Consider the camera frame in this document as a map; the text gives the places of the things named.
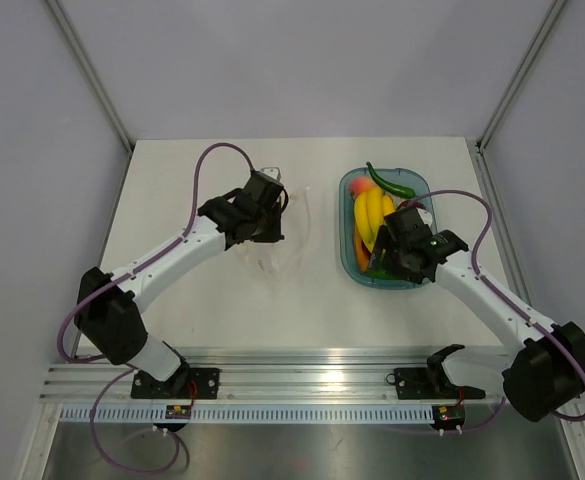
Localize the green bell pepper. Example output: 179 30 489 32
364 270 398 281

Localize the clear zip top bag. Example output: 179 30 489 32
243 186 312 287

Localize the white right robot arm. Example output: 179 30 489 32
377 207 585 422

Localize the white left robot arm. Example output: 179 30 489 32
74 171 288 398

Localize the orange carrot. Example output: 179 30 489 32
353 227 370 273

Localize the red apple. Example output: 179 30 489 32
401 200 427 210

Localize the yellow banana bunch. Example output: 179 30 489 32
354 187 395 251

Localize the green chili pepper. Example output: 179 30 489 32
366 162 417 200

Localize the teal plastic tray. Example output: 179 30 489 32
338 166 430 290

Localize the orange peach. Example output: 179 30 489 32
348 175 376 199

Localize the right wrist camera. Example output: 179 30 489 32
417 208 434 228

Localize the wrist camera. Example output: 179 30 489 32
260 166 282 182
417 208 434 228

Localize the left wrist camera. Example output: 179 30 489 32
260 166 282 182

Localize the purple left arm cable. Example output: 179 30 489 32
56 142 256 363

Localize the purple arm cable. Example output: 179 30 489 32
404 189 585 424
56 142 256 363

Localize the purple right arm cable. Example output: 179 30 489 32
404 189 585 424

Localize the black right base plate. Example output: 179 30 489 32
385 367 487 401

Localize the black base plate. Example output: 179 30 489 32
385 367 487 401
130 367 221 400

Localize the aluminium mounting rail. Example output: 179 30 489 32
39 347 581 404

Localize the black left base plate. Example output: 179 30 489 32
130 367 221 400

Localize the left aluminium frame post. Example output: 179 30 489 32
43 0 135 158

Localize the aluminium frame post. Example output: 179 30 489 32
43 0 135 158
476 0 570 155

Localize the white slotted cable duct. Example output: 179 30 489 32
60 403 434 425

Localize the right aluminium frame post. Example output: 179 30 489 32
476 0 570 155

